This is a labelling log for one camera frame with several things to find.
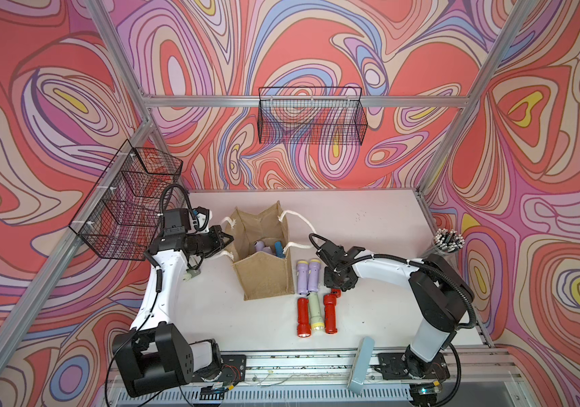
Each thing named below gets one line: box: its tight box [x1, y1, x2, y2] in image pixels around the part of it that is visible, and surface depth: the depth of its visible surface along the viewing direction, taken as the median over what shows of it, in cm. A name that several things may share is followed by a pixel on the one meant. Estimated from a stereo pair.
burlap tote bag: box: [225, 200, 295, 302], surface depth 86 cm
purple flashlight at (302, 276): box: [296, 259, 309, 295], surface depth 91 cm
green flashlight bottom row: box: [307, 291, 325, 330], surface depth 84 cm
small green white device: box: [182, 267, 201, 282], surface depth 92 cm
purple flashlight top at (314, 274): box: [307, 257, 322, 292], surface depth 91 cm
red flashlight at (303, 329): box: [296, 297, 312, 339], surface depth 82 cm
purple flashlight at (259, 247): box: [253, 239, 273, 255], surface depth 97 cm
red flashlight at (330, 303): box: [323, 294, 338, 335], surface depth 83 cm
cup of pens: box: [433, 228, 466, 254], surface depth 84 cm
